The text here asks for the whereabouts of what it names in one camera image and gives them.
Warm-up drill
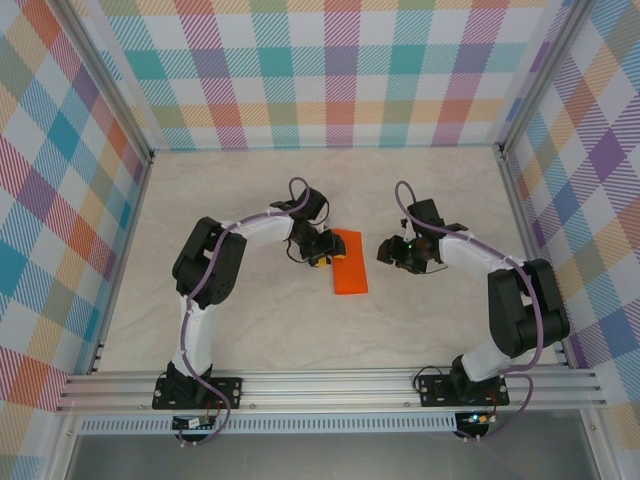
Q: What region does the orange cloth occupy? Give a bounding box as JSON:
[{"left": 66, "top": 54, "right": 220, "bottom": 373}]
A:
[{"left": 329, "top": 227, "right": 370, "bottom": 296}]

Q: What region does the grey metal sheet panel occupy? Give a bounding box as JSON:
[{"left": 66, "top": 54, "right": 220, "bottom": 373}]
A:
[{"left": 64, "top": 432, "right": 601, "bottom": 480}]

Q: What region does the black circuit board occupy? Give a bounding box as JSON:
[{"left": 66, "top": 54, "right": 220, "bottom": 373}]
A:
[{"left": 171, "top": 415, "right": 217, "bottom": 432}]

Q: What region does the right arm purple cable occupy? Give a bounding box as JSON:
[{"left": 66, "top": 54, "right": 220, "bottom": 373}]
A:
[{"left": 394, "top": 179, "right": 546, "bottom": 444}]

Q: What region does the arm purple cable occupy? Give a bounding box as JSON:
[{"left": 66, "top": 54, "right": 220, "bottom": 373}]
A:
[
  {"left": 174, "top": 177, "right": 314, "bottom": 448},
  {"left": 394, "top": 179, "right": 546, "bottom": 444}
]

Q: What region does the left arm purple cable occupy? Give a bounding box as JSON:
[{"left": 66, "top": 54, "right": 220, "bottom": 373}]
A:
[{"left": 174, "top": 177, "right": 314, "bottom": 448}]

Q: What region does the aluminium side rail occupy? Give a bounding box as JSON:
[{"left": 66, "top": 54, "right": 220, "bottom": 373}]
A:
[
  {"left": 85, "top": 152, "right": 155, "bottom": 375},
  {"left": 493, "top": 147, "right": 572, "bottom": 370}
]

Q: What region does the aluminium front rail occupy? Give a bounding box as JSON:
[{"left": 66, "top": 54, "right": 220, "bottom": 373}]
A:
[{"left": 54, "top": 367, "right": 609, "bottom": 414}]

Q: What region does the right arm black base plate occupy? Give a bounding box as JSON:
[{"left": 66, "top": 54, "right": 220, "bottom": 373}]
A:
[{"left": 417, "top": 374, "right": 511, "bottom": 409}]

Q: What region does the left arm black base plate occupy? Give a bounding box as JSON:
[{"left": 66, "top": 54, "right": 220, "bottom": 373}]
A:
[{"left": 152, "top": 375, "right": 245, "bottom": 412}]

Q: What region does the slotted grey cable duct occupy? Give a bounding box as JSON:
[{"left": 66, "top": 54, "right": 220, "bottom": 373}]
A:
[{"left": 79, "top": 417, "right": 459, "bottom": 435}]

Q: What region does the aluminium corner post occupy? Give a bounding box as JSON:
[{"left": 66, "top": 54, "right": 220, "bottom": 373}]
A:
[
  {"left": 52, "top": 0, "right": 155, "bottom": 162},
  {"left": 498, "top": 0, "right": 599, "bottom": 156}
]

